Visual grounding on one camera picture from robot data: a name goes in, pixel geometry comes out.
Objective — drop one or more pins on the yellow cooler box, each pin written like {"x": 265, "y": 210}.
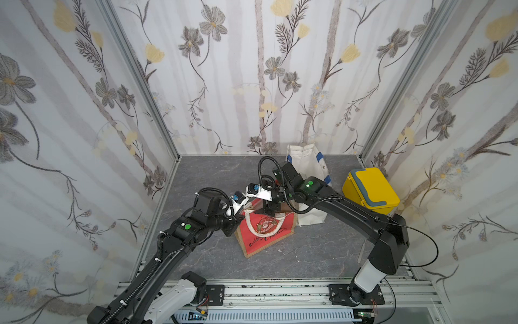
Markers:
{"x": 369, "y": 188}

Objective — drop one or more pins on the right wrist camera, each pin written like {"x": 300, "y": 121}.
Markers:
{"x": 257, "y": 191}

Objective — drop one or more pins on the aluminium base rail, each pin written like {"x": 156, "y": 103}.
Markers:
{"x": 307, "y": 301}

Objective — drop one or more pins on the red Christmas jute bag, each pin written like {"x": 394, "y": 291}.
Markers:
{"x": 258, "y": 232}

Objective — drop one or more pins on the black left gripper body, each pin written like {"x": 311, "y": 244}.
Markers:
{"x": 220, "y": 221}

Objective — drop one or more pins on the white Doraemon canvas bag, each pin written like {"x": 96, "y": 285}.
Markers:
{"x": 310, "y": 163}

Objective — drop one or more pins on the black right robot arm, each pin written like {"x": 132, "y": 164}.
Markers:
{"x": 388, "y": 234}

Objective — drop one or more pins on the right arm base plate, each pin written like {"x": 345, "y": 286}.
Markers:
{"x": 352, "y": 296}

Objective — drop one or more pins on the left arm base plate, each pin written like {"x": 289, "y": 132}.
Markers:
{"x": 209, "y": 295}

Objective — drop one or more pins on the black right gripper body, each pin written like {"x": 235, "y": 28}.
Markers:
{"x": 273, "y": 204}

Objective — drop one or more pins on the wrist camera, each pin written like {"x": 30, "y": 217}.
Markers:
{"x": 257, "y": 191}
{"x": 238, "y": 202}

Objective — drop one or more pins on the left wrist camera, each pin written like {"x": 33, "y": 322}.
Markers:
{"x": 238, "y": 202}

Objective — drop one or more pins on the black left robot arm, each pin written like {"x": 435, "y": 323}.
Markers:
{"x": 143, "y": 301}

